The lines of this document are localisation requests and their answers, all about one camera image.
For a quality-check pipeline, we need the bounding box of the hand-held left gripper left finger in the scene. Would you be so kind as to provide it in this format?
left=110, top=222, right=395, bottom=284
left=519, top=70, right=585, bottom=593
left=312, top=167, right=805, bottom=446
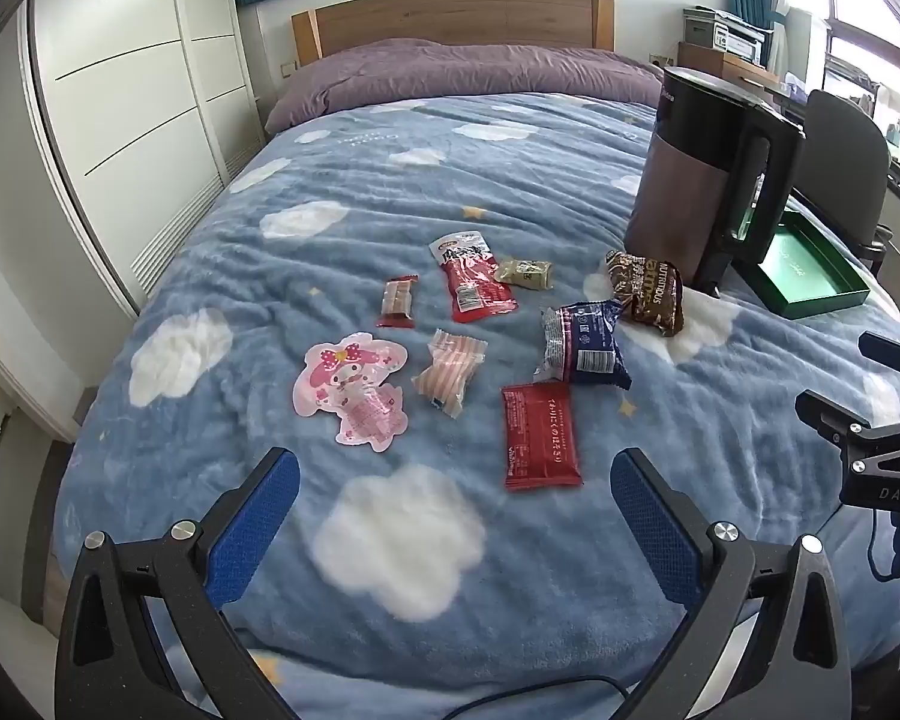
left=55, top=447, right=301, bottom=720

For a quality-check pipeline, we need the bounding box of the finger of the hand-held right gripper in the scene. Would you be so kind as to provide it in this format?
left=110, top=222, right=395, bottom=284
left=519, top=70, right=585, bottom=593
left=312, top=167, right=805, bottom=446
left=858, top=330, right=900, bottom=391
left=795, top=388, right=900, bottom=470

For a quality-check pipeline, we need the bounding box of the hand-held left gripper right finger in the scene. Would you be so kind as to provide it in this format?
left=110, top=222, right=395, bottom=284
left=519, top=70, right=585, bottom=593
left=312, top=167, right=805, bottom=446
left=609, top=447, right=852, bottom=720

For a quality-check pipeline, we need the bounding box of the green tray box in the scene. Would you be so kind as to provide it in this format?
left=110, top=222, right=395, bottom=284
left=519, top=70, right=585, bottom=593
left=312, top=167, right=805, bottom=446
left=733, top=210, right=871, bottom=316

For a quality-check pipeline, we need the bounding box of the red rectangular snack packet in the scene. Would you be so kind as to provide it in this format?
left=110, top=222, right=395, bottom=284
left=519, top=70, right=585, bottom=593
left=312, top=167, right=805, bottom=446
left=501, top=381, right=582, bottom=492

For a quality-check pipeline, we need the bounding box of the pink cartoon snack packet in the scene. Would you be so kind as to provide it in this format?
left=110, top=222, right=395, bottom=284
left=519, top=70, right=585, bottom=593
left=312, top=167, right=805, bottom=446
left=292, top=331, right=410, bottom=453

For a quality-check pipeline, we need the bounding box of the dark blue snack packet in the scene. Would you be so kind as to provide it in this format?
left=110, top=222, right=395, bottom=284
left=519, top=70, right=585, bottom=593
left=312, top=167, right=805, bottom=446
left=532, top=298, right=633, bottom=391

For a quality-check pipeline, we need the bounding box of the brown snack packet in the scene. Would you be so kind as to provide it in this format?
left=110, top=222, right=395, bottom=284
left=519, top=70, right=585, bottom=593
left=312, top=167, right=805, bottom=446
left=606, top=250, right=685, bottom=337

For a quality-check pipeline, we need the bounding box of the pink striped snack packet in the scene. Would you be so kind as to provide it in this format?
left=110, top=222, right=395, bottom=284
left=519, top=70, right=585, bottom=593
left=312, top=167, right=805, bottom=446
left=411, top=328, right=488, bottom=419

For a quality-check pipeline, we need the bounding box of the small red wafer bar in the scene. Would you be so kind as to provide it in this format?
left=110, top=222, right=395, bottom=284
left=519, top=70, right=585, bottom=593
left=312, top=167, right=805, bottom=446
left=376, top=275, right=419, bottom=329

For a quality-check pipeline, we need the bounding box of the small tan candy packet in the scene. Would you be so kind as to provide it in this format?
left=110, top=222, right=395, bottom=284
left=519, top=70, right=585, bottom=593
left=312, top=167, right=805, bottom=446
left=493, top=258, right=554, bottom=291

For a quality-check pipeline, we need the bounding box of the red and white snack packet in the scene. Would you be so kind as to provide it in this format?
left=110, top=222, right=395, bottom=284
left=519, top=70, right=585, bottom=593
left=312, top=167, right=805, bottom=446
left=429, top=232, right=520, bottom=323

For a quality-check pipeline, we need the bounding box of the grey office chair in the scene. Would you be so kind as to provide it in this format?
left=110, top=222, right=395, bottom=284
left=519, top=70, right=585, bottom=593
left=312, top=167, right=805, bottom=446
left=802, top=88, right=893, bottom=278

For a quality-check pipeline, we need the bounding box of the black and rose electric kettle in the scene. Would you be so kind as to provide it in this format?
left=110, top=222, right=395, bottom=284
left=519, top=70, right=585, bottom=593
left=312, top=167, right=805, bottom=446
left=626, top=66, right=807, bottom=297

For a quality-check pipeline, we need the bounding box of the wooden nightstand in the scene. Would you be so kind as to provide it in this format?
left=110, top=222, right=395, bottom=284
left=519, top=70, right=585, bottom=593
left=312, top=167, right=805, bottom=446
left=677, top=41, right=781, bottom=87

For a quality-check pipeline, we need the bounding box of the grey printer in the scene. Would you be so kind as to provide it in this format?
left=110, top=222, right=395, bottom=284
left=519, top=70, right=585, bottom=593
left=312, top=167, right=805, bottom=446
left=682, top=7, right=775, bottom=65

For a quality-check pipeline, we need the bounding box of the blue cloud print blanket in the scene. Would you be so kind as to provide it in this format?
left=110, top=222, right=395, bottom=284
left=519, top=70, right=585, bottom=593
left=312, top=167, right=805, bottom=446
left=52, top=90, right=900, bottom=720

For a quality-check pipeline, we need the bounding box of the white wardrobe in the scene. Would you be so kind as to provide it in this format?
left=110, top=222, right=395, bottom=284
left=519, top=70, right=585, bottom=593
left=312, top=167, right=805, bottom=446
left=22, top=0, right=263, bottom=316

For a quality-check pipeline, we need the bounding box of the purple pillow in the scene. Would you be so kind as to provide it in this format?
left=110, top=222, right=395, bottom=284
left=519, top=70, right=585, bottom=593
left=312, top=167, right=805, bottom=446
left=265, top=41, right=665, bottom=137

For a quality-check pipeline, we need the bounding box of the wooden headboard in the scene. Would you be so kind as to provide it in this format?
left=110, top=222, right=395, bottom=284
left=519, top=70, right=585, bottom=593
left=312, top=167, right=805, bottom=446
left=292, top=0, right=616, bottom=65

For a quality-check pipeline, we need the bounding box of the black cable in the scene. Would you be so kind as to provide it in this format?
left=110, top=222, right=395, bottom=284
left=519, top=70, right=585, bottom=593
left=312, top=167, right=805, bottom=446
left=411, top=677, right=625, bottom=720
left=866, top=506, right=899, bottom=584

